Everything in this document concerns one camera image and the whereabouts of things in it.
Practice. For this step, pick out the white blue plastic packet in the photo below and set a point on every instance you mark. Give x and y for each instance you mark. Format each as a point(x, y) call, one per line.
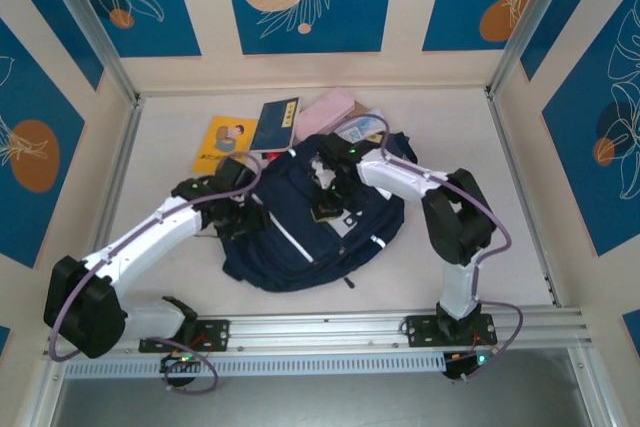
point(357, 129)

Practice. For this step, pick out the navy blue backpack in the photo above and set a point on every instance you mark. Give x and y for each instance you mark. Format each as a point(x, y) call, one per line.
point(310, 247)

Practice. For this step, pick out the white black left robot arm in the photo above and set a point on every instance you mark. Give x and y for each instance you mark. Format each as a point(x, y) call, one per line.
point(150, 242)

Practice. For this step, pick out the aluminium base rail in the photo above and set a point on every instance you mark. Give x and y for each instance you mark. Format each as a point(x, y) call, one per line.
point(320, 329)

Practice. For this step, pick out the blue panel large peach circle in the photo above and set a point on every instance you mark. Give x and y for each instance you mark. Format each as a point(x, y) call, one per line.
point(350, 22)

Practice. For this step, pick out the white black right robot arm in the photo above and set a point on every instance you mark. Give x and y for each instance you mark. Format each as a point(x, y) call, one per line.
point(400, 177)

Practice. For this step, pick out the aluminium side rail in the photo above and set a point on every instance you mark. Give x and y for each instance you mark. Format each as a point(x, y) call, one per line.
point(506, 147)
point(122, 157)

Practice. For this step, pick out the aluminium frame post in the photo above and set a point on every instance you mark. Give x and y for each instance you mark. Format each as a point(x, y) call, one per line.
point(547, 17)
point(88, 17)

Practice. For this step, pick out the blue panel white leaf drawing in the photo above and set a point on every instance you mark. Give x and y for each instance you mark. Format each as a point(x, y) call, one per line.
point(590, 172)

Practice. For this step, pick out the small black controller board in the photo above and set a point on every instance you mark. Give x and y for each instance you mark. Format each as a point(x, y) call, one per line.
point(180, 362)
point(470, 364)

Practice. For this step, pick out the pink pencil case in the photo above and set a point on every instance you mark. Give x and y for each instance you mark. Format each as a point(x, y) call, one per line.
point(322, 114)

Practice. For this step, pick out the blue panel white flower drawing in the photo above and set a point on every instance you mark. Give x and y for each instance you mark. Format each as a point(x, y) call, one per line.
point(150, 32)

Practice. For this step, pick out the blue panel orange oval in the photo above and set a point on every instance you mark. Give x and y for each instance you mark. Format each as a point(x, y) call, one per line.
point(30, 97)

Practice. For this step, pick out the yellow picture book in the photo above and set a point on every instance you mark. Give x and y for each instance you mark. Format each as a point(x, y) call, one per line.
point(220, 147)

